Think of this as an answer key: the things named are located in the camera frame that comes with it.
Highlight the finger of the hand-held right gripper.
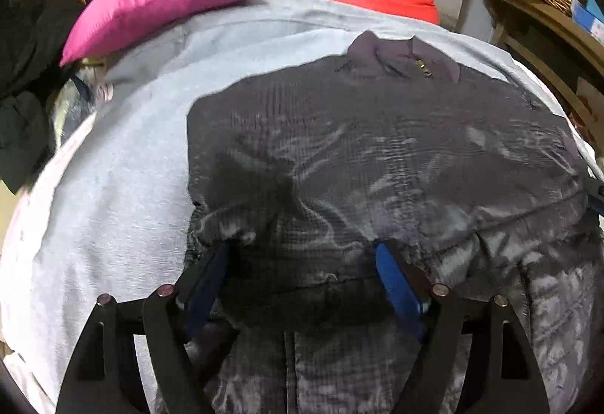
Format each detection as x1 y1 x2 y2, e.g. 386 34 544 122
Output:
585 175 604 215

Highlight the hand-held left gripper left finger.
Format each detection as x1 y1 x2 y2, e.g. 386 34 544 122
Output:
55 241 232 414

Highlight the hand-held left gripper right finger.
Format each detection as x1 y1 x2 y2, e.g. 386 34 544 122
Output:
375 239 550 414

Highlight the dark quilted jacket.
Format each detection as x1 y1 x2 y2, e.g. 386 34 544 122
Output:
185 31 604 414

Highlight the grey blanket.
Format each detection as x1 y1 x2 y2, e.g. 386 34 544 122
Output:
0 0 581 414

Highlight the wooden table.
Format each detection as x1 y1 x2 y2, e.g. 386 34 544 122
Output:
472 0 604 134

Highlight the blue cardboard box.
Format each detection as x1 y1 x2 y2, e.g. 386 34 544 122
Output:
570 0 604 39

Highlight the crumpled clear plastic wrap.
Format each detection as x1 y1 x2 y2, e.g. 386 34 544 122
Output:
52 74 114 145

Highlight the black puffer jacket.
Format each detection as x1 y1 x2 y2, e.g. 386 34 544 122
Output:
0 0 89 194

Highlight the pink pillow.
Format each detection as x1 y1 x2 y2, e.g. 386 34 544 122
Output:
60 0 277 68

